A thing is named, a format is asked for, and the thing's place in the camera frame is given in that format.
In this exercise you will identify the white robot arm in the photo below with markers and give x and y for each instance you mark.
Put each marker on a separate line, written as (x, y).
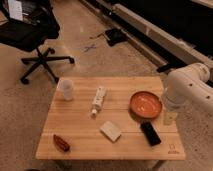
(187, 83)

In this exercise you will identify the black office chair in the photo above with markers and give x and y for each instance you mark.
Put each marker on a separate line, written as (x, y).
(29, 36)

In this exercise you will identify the wooden table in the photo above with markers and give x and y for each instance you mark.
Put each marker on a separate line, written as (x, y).
(98, 125)

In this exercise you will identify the white tube bottle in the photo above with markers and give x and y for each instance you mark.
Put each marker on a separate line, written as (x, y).
(98, 100)

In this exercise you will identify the dark red small object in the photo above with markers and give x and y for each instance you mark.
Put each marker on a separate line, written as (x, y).
(62, 144)

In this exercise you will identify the white ceramic cup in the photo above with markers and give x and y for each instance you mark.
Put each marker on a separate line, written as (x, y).
(66, 88)

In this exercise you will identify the orange bowl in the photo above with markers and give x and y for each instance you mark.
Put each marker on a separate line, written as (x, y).
(145, 104)

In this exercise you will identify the white paper on chair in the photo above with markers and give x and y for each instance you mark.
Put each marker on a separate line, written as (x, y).
(15, 9)

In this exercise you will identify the black object on floor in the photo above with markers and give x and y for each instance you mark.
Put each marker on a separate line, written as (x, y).
(115, 36)

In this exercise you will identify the black smartphone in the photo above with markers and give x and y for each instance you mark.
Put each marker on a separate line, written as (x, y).
(150, 133)

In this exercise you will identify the translucent yellowish gripper finger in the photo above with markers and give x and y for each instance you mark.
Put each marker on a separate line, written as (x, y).
(169, 117)

